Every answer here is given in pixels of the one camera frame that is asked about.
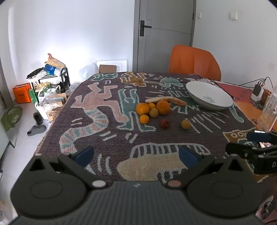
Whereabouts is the orange box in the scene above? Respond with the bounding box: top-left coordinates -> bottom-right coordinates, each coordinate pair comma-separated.
12,83 -> 32,104

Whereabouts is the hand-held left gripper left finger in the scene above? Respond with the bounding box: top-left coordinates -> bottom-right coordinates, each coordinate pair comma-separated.
27,145 -> 107,188

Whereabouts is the green bag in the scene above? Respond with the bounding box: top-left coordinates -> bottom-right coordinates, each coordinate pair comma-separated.
1,106 -> 23,131

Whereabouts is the green box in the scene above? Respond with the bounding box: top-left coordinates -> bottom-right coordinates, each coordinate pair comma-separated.
29,89 -> 39,103

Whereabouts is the cardboard box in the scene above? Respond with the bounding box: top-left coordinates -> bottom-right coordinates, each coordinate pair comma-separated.
99,64 -> 117,74

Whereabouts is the peeled orange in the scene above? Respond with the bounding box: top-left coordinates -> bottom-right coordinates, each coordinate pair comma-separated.
136,102 -> 150,116

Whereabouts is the large orange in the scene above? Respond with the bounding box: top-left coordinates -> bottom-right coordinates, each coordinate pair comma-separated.
156,100 -> 171,115

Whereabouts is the clear plastic container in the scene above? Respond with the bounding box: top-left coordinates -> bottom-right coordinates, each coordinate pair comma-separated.
258,92 -> 277,132

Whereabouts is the orange chair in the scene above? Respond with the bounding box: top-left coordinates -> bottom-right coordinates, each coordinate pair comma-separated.
169,45 -> 222,81

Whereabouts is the large pomelo segment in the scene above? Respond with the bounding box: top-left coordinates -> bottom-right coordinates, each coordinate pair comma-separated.
145,97 -> 188,106

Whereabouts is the grey door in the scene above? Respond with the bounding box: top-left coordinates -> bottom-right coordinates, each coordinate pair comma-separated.
133,0 -> 196,73

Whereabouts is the white plate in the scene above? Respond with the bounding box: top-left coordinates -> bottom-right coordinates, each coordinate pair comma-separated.
186,81 -> 234,111

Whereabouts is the black door handle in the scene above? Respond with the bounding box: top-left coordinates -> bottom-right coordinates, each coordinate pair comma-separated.
140,20 -> 152,36

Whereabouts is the white framed board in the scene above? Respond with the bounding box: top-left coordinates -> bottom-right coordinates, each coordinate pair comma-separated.
96,59 -> 128,73

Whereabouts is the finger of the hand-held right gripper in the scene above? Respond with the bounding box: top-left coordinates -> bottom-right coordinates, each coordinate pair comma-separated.
247,132 -> 277,143
226,143 -> 259,160

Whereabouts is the black rack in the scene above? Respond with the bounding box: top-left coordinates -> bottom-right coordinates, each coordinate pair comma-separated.
60,67 -> 71,92

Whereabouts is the black cable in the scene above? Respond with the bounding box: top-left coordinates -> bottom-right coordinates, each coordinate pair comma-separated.
213,80 -> 235,100

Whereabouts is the blue and white bag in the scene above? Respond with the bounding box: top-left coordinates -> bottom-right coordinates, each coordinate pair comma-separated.
44,64 -> 60,75

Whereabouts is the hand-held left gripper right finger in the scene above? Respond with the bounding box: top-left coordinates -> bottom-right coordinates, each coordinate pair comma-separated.
166,145 -> 249,188

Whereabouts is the paper bag with red handle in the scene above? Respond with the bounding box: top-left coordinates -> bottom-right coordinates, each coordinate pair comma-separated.
45,53 -> 65,68

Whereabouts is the grey slipper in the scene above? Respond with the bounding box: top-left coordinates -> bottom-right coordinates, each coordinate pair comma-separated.
33,112 -> 43,125
27,125 -> 46,136

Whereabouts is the white power strip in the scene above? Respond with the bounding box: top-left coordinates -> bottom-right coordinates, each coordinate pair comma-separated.
251,88 -> 265,102

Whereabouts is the brown paper bag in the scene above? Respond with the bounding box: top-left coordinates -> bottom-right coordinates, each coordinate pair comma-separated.
48,107 -> 63,123

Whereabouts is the black folded item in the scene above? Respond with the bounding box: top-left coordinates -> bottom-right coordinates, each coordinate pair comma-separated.
26,67 -> 45,79

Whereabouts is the printed woven blanket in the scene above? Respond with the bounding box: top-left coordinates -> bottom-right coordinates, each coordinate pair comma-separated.
33,71 -> 273,184

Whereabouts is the pale yellow bag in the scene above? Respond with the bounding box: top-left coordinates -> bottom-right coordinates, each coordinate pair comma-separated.
36,82 -> 51,91

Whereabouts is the clear plastic bag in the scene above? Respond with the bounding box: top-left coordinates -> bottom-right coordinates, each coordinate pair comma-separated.
79,63 -> 97,81

